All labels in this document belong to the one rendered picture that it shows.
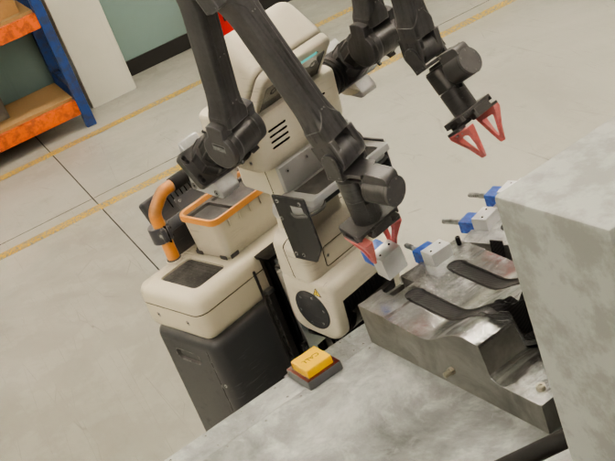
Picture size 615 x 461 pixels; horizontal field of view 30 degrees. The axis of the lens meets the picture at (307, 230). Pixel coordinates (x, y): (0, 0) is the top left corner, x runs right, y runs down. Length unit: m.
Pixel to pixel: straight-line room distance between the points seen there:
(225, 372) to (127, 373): 1.45
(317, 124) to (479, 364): 0.50
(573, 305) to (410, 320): 0.98
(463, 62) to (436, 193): 2.26
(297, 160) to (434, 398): 0.63
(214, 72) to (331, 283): 0.63
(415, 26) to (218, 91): 0.45
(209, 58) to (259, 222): 0.78
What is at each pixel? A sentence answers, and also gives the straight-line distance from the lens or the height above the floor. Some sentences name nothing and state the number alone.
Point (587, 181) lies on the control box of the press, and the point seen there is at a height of 1.47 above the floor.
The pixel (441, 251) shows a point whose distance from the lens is 2.26.
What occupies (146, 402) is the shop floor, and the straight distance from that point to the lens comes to 3.98.
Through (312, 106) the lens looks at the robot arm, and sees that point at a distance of 2.01.
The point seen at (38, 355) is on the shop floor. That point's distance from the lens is 4.60.
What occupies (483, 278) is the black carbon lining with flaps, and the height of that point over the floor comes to 0.88.
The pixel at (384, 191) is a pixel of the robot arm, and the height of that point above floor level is 1.15.
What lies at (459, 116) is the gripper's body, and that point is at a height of 1.09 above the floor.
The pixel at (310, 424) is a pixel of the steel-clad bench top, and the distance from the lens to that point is 2.12.
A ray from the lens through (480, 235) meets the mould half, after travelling 2.40.
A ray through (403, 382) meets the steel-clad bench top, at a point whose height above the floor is 0.80.
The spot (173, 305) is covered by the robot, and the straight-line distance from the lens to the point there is 2.74.
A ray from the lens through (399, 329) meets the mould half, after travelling 2.14.
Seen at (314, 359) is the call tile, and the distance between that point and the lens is 2.22.
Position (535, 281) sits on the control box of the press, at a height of 1.37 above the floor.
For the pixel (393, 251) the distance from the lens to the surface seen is 2.19.
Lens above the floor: 2.01
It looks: 26 degrees down
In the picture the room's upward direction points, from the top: 21 degrees counter-clockwise
